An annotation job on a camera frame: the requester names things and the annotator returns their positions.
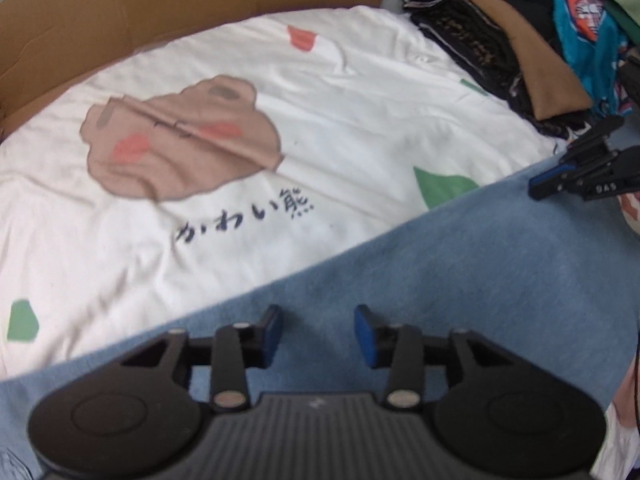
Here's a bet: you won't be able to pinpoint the brown folded garment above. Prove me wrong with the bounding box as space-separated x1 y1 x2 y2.
402 0 593 121

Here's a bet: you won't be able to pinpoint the teal printed garment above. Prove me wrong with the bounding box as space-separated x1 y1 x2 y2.
552 0 631 116

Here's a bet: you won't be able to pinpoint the green cloth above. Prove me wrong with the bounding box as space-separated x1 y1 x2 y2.
585 0 640 48

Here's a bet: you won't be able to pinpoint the cream bear print bedsheet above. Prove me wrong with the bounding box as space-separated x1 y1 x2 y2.
0 5 640 480

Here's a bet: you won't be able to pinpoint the blue denim pants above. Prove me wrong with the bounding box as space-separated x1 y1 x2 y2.
0 157 640 480

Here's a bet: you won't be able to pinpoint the flattened brown cardboard sheet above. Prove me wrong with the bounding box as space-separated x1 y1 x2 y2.
0 0 396 133

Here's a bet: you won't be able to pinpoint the dark patterned garment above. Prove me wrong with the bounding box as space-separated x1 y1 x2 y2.
400 0 591 141

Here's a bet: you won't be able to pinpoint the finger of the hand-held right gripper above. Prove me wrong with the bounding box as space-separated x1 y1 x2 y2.
528 146 640 203
562 115 626 163

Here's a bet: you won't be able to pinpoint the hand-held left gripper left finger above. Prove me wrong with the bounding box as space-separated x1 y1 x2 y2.
120 304 283 412

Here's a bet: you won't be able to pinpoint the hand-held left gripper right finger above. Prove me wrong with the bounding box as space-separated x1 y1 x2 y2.
353 304 518 412

